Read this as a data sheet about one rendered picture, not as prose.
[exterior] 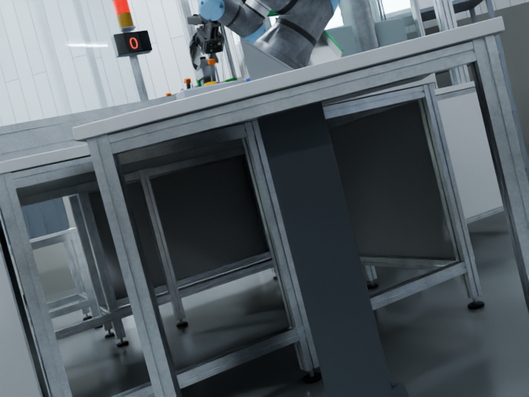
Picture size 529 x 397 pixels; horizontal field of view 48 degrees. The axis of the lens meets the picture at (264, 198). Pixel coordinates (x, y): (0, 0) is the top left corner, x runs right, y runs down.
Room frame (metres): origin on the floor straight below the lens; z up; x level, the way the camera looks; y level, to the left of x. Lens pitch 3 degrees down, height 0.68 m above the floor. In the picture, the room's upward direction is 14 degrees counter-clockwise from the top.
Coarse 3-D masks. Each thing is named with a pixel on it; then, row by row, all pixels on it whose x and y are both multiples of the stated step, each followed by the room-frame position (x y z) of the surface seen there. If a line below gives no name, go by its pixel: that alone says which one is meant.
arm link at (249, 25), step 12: (252, 0) 1.79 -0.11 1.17; (240, 12) 1.79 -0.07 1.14; (252, 12) 1.79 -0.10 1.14; (264, 12) 1.80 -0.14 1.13; (228, 24) 1.80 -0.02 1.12; (240, 24) 1.79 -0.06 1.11; (252, 24) 1.80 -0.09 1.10; (264, 24) 1.84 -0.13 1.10; (240, 36) 1.84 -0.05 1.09; (252, 36) 1.82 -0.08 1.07
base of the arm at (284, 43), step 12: (276, 24) 1.49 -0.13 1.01; (288, 24) 1.47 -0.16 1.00; (264, 36) 1.49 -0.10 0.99; (276, 36) 1.46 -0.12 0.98; (288, 36) 1.46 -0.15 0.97; (300, 36) 1.47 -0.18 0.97; (312, 36) 1.48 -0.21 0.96; (264, 48) 1.46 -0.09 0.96; (276, 48) 1.45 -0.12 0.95; (288, 48) 1.45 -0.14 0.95; (300, 48) 1.47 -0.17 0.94; (312, 48) 1.51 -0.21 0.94; (288, 60) 1.45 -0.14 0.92; (300, 60) 1.48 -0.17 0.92
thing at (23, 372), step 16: (0, 256) 1.51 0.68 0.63; (0, 272) 1.51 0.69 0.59; (0, 288) 1.50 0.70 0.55; (0, 304) 1.50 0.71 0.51; (16, 304) 1.52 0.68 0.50; (0, 320) 1.50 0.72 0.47; (16, 320) 1.51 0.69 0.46; (0, 336) 1.49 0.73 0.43; (16, 336) 1.51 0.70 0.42; (0, 352) 1.49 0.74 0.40; (16, 352) 1.50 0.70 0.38; (0, 368) 1.48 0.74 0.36; (16, 368) 1.50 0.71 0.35; (32, 368) 1.51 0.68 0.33; (0, 384) 1.48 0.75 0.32; (16, 384) 1.49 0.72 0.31; (32, 384) 1.51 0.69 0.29
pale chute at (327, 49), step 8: (320, 40) 2.26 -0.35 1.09; (328, 40) 2.22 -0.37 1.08; (320, 48) 2.22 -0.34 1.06; (328, 48) 2.22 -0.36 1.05; (336, 48) 2.17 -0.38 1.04; (312, 56) 2.18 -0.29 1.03; (320, 56) 2.18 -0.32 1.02; (328, 56) 2.18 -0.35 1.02; (336, 56) 2.18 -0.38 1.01; (312, 64) 2.14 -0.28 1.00
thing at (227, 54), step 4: (236, 0) 2.18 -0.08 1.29; (220, 28) 2.32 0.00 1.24; (224, 28) 2.33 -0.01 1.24; (220, 32) 2.32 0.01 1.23; (224, 32) 2.33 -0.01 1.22; (224, 36) 2.33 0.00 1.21; (224, 40) 2.32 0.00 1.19; (224, 44) 2.32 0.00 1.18; (228, 44) 2.33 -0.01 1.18; (224, 48) 2.32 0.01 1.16; (228, 48) 2.33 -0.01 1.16; (224, 52) 2.33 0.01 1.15; (228, 52) 2.33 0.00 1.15; (224, 56) 2.34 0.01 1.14; (228, 56) 2.32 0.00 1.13; (228, 60) 2.32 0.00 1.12; (232, 60) 2.33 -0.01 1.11; (228, 64) 2.32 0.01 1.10; (232, 64) 2.33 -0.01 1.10; (228, 68) 2.33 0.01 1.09; (232, 68) 2.33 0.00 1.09; (232, 72) 2.32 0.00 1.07; (232, 76) 2.32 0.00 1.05; (236, 76) 2.33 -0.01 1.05
